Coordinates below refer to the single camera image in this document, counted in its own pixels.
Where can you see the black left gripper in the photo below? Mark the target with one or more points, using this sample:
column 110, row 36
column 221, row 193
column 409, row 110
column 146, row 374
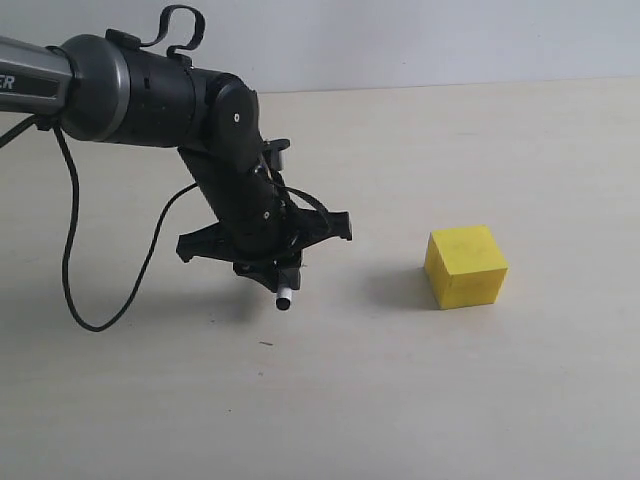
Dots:
column 263, row 226

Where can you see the black and white marker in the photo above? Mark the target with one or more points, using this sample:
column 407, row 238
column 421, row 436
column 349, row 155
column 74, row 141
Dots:
column 284, row 297

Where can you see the yellow foam cube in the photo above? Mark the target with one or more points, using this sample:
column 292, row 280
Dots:
column 465, row 266

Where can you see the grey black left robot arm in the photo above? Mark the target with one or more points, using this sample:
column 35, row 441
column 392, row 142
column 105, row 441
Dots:
column 103, row 89

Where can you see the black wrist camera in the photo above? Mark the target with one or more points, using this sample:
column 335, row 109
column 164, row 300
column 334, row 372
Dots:
column 273, row 152

